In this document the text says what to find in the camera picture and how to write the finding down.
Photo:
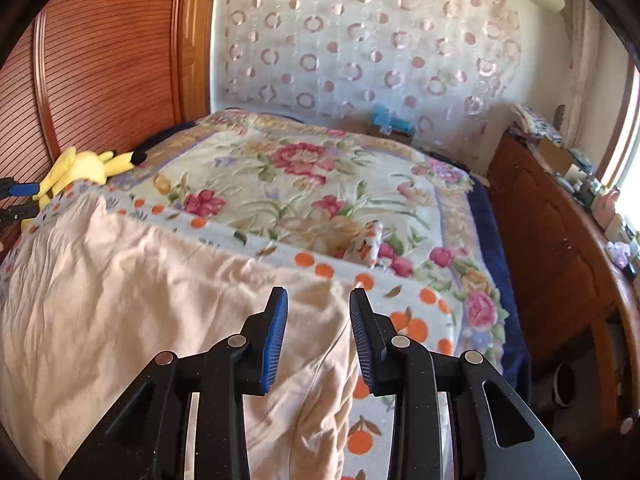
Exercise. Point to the dark round container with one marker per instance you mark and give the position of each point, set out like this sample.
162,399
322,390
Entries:
567,385

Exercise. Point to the small brown box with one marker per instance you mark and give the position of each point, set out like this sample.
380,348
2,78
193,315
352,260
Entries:
397,136

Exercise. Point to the floral bed blanket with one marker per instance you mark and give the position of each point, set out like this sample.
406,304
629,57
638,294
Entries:
510,320

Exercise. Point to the wooden framed window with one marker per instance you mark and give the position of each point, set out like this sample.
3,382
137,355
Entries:
627,135

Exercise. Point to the white window curtain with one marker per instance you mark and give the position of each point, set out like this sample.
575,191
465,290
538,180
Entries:
582,60

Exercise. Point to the white crumpled tissue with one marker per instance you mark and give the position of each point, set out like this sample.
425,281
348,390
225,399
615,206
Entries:
620,255

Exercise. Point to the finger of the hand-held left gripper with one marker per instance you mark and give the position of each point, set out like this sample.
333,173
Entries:
20,211
22,190

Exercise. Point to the pink bottle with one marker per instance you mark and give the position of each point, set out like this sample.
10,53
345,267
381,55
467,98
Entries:
607,207

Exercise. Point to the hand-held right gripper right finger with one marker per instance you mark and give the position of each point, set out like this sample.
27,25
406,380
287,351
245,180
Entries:
365,345

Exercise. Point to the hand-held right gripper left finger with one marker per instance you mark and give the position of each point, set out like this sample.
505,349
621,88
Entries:
274,345

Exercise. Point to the cardboard box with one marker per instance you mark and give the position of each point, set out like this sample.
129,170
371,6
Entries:
552,152

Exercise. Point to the yellow plush toy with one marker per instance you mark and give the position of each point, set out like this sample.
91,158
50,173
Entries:
80,167

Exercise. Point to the circle patterned sheer curtain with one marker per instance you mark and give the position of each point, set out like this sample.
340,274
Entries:
350,35

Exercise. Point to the stack of patterned cloth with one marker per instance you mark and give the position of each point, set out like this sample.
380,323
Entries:
535,122

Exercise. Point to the low wooden cabinet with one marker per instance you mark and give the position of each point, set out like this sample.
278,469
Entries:
550,240

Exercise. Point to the orange fruit print blanket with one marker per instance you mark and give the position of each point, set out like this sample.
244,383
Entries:
415,330

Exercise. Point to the wooden headboard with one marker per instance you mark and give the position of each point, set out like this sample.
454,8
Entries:
115,60

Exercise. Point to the beige printed t-shirt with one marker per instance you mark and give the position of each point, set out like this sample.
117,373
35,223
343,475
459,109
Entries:
150,300

